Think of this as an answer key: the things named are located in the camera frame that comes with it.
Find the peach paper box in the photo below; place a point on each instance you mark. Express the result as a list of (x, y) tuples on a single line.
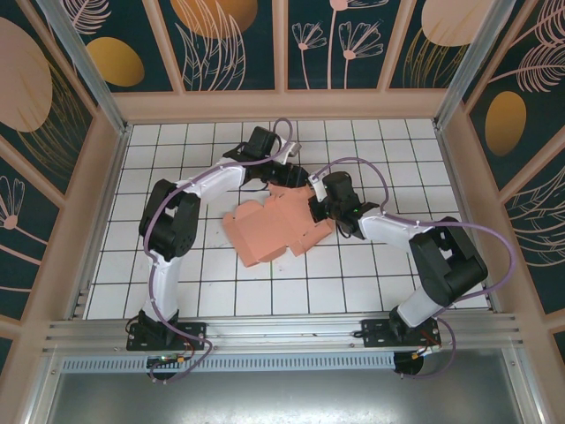
[(273, 225)]

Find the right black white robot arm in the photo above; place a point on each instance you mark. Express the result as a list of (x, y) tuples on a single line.
[(415, 309)]

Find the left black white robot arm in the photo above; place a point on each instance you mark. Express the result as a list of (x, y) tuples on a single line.
[(165, 282)]

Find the grey metal sheet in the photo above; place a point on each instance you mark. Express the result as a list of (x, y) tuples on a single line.
[(282, 397)]

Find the small electronics board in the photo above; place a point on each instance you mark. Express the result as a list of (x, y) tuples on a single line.
[(165, 360)]

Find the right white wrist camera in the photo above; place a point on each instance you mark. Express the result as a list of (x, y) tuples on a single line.
[(317, 183)]

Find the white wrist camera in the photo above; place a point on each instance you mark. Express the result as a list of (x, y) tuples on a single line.
[(293, 149), (317, 183)]

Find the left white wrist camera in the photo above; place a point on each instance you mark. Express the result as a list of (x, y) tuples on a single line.
[(293, 149)]

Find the thin aluminium side rail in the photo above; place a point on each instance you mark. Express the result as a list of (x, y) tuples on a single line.
[(451, 176), (114, 185)]

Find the aluminium mounting rail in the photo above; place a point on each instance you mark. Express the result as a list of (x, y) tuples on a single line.
[(287, 324)]

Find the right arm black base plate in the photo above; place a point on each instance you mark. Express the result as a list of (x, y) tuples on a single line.
[(375, 333)]

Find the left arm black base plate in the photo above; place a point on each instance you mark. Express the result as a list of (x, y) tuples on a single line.
[(194, 333)]

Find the aluminium corner post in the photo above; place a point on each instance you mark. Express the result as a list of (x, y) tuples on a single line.
[(87, 66), (464, 66)]

